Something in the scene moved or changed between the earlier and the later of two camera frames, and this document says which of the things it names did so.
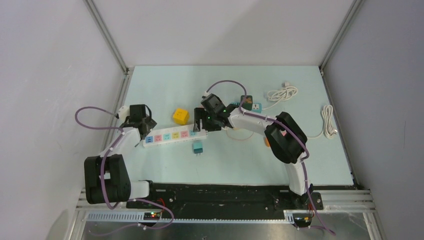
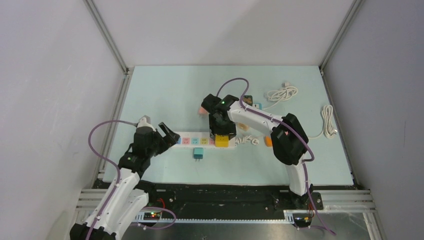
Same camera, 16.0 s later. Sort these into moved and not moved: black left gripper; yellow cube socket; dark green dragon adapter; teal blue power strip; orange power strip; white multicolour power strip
Moved: yellow cube socket; black left gripper; white multicolour power strip
Not moved: orange power strip; teal blue power strip; dark green dragon adapter
